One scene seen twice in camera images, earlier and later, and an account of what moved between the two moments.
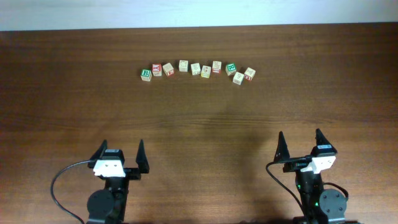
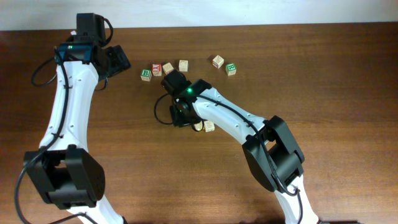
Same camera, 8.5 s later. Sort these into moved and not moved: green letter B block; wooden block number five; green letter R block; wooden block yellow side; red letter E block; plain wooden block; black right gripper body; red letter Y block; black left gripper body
Moved: black left gripper body; black right gripper body; wooden block number five; wooden block yellow side
Not moved: green letter B block; red letter E block; green letter R block; plain wooden block; red letter Y block
